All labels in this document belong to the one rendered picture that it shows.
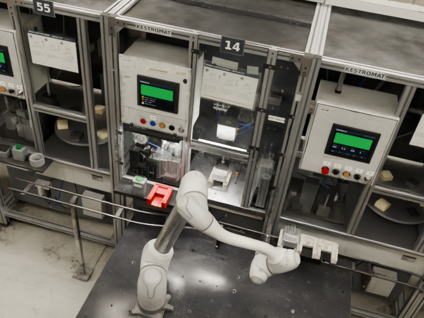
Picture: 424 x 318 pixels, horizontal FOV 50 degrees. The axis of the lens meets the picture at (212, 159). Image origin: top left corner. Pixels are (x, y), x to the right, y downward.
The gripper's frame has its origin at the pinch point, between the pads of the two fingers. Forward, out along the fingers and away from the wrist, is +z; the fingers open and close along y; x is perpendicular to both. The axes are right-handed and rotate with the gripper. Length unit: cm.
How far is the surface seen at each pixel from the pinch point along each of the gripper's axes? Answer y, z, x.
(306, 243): -15.2, 7.8, -24.7
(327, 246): -12.7, 8.1, -37.5
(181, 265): -34, -19, 47
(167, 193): -5, 11, 68
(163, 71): 76, 20, 76
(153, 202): -10, 4, 75
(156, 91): 64, 17, 79
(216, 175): 0, 32, 41
